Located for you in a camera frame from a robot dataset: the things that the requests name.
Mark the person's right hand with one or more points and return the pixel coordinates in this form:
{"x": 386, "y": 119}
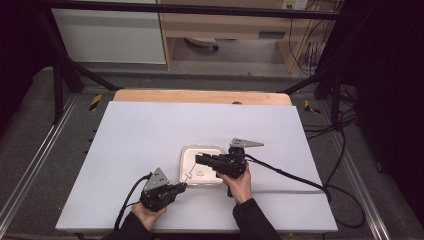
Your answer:
{"x": 240, "y": 190}

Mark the yellow black tape strip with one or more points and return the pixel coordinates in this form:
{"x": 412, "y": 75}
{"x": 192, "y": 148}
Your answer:
{"x": 308, "y": 107}
{"x": 95, "y": 102}

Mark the person's left hand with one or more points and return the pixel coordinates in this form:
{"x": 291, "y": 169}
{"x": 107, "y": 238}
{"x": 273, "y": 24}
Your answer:
{"x": 146, "y": 215}

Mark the black frame stand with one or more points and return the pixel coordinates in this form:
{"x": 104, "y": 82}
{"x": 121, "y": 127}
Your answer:
{"x": 58, "y": 86}
{"x": 335, "y": 96}

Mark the light wooden desk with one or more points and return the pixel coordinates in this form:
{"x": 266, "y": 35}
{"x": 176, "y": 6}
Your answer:
{"x": 216, "y": 25}

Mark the white wall outlet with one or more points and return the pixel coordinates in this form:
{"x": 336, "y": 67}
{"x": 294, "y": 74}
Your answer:
{"x": 295, "y": 4}

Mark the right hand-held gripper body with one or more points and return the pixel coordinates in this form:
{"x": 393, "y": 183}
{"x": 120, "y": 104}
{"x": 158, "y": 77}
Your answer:
{"x": 231, "y": 165}

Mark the square white tray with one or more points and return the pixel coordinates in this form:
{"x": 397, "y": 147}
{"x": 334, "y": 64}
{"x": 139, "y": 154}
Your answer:
{"x": 188, "y": 155}

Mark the office chair base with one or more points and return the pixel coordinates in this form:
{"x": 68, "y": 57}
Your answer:
{"x": 201, "y": 41}

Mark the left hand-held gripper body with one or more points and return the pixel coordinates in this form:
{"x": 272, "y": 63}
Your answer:
{"x": 155, "y": 196}

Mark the white round food slice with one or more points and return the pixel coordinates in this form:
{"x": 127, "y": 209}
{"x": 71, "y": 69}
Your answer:
{"x": 188, "y": 174}
{"x": 200, "y": 172}

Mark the white cabinet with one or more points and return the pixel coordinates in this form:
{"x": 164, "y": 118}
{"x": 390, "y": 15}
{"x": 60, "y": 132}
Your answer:
{"x": 110, "y": 36}

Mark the aluminium floor rail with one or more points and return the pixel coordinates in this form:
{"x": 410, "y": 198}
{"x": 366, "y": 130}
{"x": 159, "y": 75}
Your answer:
{"x": 40, "y": 153}
{"x": 360, "y": 186}

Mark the wooden table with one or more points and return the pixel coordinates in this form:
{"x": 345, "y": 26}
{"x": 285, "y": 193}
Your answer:
{"x": 200, "y": 97}

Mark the black frame crossbar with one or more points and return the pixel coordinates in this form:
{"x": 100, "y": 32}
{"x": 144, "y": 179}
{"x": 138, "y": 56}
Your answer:
{"x": 200, "y": 9}

